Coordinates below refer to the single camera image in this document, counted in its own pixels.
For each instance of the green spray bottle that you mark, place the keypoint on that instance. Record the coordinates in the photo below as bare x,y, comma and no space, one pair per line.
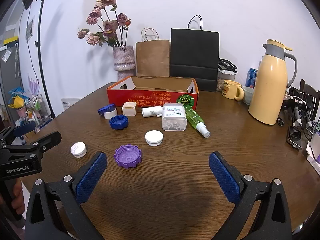
193,117

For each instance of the yellow bear mug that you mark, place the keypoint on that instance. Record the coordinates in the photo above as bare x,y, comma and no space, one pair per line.
230,90

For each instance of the yellow thermos jug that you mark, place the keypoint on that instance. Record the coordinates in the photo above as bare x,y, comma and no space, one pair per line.
268,87

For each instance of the person's left hand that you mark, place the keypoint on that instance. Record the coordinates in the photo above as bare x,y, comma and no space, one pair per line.
18,195

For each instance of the clear storage jar black lid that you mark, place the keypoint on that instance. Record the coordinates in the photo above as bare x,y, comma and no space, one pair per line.
221,80

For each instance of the dark wooden chair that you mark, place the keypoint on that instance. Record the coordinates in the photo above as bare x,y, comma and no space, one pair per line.
312,90

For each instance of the black phone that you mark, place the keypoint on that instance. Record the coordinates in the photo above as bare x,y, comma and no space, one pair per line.
295,140

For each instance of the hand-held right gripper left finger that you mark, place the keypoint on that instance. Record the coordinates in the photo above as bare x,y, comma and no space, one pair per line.
91,177

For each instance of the brown paper bag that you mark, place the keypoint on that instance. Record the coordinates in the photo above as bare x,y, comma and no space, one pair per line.
152,57

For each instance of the grey wall panel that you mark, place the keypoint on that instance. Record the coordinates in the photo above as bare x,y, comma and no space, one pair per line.
30,28

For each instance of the small black object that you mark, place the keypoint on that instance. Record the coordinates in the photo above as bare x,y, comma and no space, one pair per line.
280,121

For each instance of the black light stand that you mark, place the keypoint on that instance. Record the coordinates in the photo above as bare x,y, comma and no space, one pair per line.
38,45

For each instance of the pale grey bowl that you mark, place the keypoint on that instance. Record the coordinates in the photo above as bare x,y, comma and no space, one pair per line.
247,95

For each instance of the blue ribbed lid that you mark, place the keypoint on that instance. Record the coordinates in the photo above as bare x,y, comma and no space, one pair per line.
118,122

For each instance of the blue drink can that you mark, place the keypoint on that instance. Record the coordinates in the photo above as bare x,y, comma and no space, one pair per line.
250,77

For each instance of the pink textured vase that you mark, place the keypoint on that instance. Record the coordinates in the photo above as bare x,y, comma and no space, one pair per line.
123,60

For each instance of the dried pink flower bouquet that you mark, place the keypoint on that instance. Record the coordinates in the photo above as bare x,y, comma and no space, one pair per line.
110,26

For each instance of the red cardboard box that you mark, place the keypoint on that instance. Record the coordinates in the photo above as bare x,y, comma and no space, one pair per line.
150,100

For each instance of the cream square container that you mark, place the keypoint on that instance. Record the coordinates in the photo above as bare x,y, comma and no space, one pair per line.
128,108

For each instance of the white printed board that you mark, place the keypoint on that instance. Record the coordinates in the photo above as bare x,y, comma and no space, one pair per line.
68,103

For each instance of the white box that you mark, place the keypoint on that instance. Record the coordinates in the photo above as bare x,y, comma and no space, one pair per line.
313,152

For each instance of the colourful toy clutter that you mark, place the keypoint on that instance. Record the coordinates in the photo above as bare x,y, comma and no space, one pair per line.
20,105

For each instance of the white spray bottle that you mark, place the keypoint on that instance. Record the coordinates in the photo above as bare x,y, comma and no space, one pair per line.
151,111

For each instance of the blue round jar lid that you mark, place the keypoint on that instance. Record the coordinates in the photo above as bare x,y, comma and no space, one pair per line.
103,109

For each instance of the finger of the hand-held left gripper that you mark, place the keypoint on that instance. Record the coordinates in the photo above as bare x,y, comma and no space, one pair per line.
48,141
25,128

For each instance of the small white ribbed lid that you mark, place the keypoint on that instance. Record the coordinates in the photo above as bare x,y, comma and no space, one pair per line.
78,150

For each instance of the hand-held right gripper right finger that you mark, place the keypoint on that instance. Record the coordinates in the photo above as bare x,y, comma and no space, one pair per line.
222,177

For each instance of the large white ribbed lid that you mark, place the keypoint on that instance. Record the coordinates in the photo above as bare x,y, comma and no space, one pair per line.
153,137

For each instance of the dark grey cabinet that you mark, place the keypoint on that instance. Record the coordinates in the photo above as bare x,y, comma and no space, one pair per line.
7,80

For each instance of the purple ribbed lid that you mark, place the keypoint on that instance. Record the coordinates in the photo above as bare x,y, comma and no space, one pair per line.
127,156

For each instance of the black paper bag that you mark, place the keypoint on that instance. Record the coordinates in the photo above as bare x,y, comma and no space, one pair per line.
193,55

